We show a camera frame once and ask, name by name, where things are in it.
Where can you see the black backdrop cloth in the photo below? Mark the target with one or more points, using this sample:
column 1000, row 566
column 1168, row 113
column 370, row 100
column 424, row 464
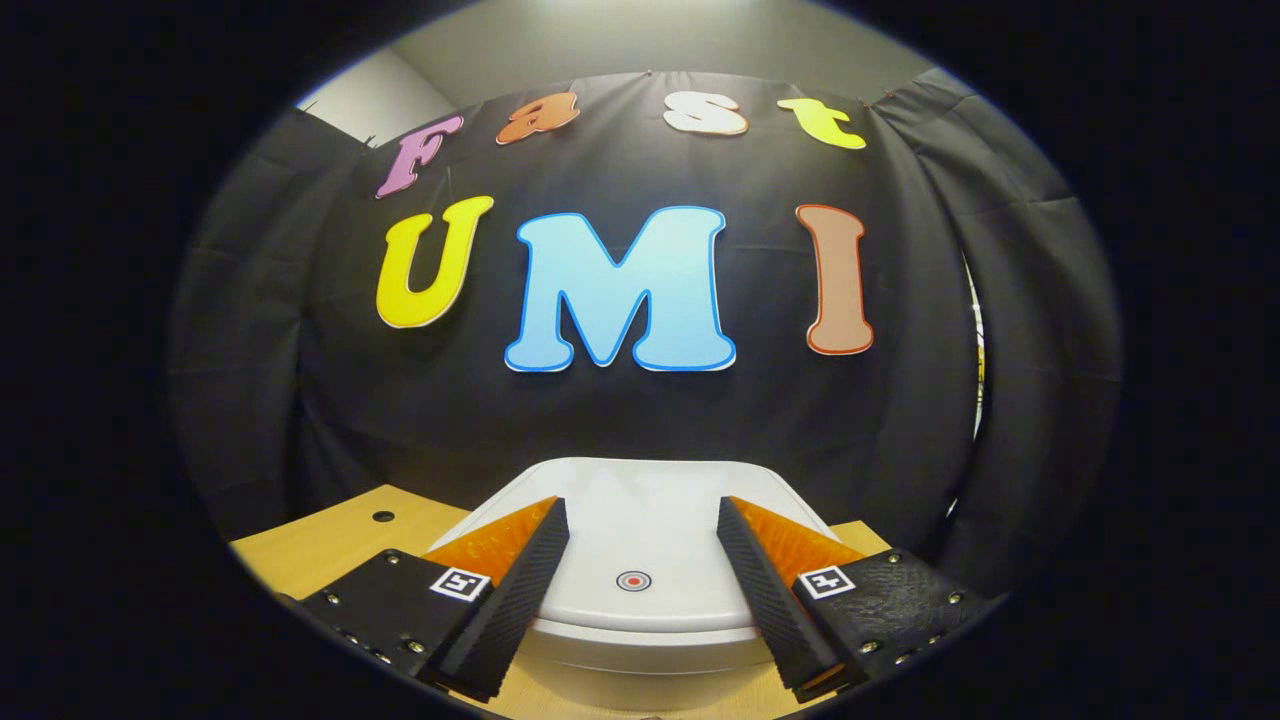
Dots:
column 850, row 420

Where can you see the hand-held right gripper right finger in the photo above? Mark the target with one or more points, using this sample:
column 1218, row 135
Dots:
column 765, row 600

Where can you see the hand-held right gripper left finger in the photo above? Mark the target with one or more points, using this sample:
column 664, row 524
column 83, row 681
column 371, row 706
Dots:
column 515, row 600

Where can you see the white desktop garbage bin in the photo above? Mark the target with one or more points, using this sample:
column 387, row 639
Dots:
column 640, row 520

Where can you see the wooden desktop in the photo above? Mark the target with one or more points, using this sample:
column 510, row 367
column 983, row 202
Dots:
column 320, row 550

